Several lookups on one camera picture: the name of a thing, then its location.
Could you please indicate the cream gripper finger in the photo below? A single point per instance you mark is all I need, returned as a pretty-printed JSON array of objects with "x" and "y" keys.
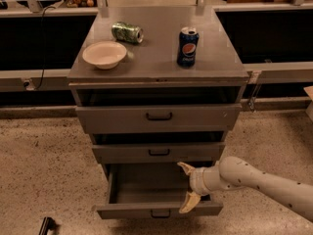
[
  {"x": 188, "y": 169},
  {"x": 191, "y": 200}
]

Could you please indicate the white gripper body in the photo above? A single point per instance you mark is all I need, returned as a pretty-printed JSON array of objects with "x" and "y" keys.
[{"x": 197, "y": 180}]

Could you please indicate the grey bottom drawer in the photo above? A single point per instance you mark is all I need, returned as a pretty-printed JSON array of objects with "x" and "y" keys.
[{"x": 154, "y": 191}]

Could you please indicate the grey drawer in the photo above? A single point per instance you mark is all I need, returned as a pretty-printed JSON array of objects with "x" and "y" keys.
[
  {"x": 158, "y": 153},
  {"x": 154, "y": 119},
  {"x": 154, "y": 191}
]

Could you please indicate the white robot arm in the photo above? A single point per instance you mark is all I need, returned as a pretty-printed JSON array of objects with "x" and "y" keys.
[{"x": 233, "y": 173}]

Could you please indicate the grey middle drawer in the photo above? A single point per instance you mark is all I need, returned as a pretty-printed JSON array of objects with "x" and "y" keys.
[{"x": 158, "y": 153}]

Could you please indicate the grey top drawer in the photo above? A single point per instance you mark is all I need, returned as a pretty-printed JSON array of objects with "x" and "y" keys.
[{"x": 154, "y": 119}]

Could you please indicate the grey metal drawer cabinet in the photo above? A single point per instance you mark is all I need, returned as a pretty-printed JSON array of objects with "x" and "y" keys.
[{"x": 150, "y": 75}]

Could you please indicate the blue Pepsi can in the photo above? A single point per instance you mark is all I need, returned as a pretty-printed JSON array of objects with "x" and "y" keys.
[{"x": 188, "y": 41}]

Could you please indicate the white paper bowl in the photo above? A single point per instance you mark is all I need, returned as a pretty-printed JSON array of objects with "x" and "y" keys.
[{"x": 104, "y": 55}]

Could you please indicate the black object on floor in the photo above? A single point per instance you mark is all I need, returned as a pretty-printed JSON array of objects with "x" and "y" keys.
[{"x": 48, "y": 223}]

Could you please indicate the green soda can lying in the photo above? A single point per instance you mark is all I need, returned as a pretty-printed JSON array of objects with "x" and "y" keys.
[{"x": 127, "y": 32}]

